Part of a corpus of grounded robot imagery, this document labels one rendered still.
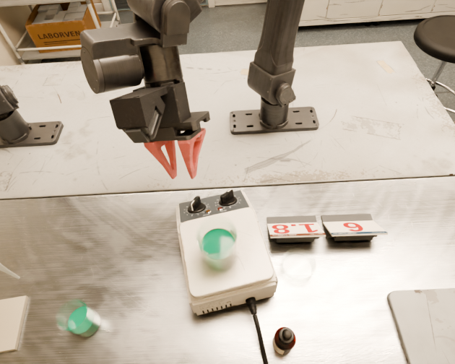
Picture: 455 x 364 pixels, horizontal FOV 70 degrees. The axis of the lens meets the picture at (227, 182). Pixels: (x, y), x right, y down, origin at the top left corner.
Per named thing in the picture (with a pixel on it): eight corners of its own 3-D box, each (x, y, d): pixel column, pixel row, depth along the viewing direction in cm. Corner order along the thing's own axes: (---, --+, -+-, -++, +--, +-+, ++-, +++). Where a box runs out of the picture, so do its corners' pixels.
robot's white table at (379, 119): (100, 219, 167) (-12, 66, 95) (334, 207, 164) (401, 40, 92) (76, 317, 138) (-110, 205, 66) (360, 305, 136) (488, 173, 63)
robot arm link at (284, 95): (279, 90, 60) (301, 78, 62) (249, 68, 65) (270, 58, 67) (277, 115, 65) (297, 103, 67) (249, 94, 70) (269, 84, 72)
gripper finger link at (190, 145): (198, 186, 49) (187, 126, 45) (157, 186, 51) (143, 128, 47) (213, 169, 55) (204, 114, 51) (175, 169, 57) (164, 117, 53)
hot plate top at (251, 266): (179, 224, 51) (178, 222, 50) (252, 208, 52) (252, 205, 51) (191, 300, 44) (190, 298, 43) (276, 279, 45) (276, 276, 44)
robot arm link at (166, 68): (148, 94, 43) (135, 37, 40) (131, 92, 47) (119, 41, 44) (191, 84, 47) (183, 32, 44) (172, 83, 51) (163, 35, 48)
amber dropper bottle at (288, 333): (289, 330, 48) (294, 318, 43) (295, 352, 46) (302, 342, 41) (269, 335, 48) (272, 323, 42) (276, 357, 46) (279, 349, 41)
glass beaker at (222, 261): (215, 234, 49) (210, 206, 43) (245, 251, 47) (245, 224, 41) (192, 266, 46) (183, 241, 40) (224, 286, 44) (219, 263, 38)
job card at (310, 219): (266, 217, 60) (267, 206, 57) (315, 216, 60) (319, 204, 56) (269, 248, 56) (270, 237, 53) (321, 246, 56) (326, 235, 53)
